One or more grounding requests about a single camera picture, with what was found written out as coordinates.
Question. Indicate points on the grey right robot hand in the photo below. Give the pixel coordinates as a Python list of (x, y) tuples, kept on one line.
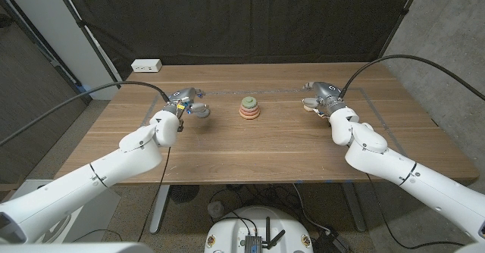
[(327, 94)]

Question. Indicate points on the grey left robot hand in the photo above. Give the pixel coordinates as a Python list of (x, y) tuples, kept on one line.
[(185, 97)]

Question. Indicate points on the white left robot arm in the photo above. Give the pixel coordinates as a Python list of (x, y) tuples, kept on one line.
[(87, 177)]

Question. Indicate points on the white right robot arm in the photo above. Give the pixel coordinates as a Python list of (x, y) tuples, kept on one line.
[(417, 173)]

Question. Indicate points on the white power strip box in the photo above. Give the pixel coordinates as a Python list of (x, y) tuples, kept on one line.
[(146, 65)]

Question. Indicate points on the small black floor fan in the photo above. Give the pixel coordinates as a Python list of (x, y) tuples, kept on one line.
[(183, 193)]

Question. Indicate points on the black backdrop curtain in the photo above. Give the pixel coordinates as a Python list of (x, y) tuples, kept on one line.
[(242, 18)]

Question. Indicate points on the black backdrop stand pole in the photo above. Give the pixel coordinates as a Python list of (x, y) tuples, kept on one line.
[(87, 35), (401, 16)]

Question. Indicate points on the grey round floor object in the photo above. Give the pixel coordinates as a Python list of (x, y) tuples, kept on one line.
[(216, 209)]

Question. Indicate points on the white table leg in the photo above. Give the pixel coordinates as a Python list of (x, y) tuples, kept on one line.
[(159, 211)]

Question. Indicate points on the grey table leg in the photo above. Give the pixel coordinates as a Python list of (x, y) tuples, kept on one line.
[(354, 207)]

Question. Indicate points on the white robot torso base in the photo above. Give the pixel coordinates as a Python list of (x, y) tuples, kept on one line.
[(231, 230)]

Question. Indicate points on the white floor platform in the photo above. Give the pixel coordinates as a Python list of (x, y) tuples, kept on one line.
[(98, 215)]

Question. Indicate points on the black power adapter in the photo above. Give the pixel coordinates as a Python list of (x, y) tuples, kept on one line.
[(333, 243)]

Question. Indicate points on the grey antenna radio box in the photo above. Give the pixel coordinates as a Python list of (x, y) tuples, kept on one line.
[(252, 243)]

